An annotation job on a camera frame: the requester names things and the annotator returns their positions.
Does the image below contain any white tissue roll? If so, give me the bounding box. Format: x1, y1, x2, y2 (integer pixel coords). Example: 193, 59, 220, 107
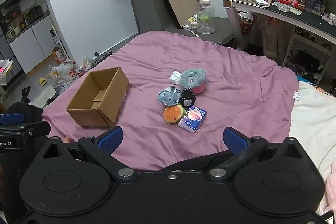
169, 70, 183, 85

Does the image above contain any white desk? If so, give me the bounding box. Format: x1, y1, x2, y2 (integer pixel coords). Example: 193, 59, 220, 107
223, 0, 336, 75

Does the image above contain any white metal rack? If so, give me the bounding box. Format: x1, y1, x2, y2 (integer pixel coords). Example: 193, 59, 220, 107
49, 18, 71, 64

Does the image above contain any white blanket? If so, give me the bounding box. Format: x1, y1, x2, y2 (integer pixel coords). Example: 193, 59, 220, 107
288, 81, 336, 217

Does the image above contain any blue elephant plush toy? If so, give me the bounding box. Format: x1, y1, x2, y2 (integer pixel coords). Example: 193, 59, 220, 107
157, 85, 182, 106

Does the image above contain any grey nightstand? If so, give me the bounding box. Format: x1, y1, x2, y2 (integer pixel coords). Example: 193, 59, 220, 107
163, 16, 235, 46

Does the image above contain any white remote control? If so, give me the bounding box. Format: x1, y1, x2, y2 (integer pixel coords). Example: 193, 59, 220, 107
248, 0, 270, 7

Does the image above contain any orange basket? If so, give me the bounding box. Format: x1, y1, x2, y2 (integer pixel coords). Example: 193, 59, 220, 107
238, 11, 255, 36

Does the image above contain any grey white storage cabinet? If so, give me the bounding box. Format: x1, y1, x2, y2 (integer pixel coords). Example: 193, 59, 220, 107
0, 0, 72, 89

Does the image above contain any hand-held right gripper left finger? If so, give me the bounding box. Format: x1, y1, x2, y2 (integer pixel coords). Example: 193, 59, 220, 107
42, 126, 138, 182

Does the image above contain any brown cardboard box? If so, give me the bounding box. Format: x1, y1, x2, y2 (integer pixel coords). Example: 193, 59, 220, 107
66, 67, 130, 128

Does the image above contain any grey pink plush toy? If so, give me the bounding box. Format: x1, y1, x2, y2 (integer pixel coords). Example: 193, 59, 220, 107
180, 68, 208, 95

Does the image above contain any white plastic bag red print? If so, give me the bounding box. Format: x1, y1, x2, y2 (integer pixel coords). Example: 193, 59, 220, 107
51, 60, 78, 88

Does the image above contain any clear plastic bag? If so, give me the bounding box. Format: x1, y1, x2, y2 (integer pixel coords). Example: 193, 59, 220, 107
82, 55, 95, 72

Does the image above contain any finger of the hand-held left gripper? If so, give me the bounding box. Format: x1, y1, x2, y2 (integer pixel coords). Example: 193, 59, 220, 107
0, 121, 51, 138
0, 113, 25, 127

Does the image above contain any pale printed tote bag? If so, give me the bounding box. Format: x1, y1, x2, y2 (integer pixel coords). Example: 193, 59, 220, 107
261, 15, 285, 58

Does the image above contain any small bottle red label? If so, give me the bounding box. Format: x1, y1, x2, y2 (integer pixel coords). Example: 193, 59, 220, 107
73, 61, 84, 78

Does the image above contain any clear plastic water jug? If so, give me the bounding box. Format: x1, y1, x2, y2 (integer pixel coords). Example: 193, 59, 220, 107
196, 0, 216, 35

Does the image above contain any black plush toy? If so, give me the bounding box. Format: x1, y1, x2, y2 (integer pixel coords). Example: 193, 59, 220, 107
178, 88, 196, 109

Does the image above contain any dark knit cloth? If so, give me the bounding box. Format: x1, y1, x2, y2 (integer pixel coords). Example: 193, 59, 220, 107
6, 102, 44, 125

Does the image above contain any blue tissue pack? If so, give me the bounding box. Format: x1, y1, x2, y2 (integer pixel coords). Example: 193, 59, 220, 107
178, 106, 207, 134

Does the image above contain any pink blanket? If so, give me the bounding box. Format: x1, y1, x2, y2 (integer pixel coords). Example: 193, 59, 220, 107
41, 30, 300, 171

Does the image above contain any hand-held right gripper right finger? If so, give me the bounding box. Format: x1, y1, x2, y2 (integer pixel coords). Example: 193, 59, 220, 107
207, 127, 306, 181

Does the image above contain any hamburger plush toy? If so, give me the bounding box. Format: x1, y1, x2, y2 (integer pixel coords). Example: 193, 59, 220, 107
163, 104, 186, 125

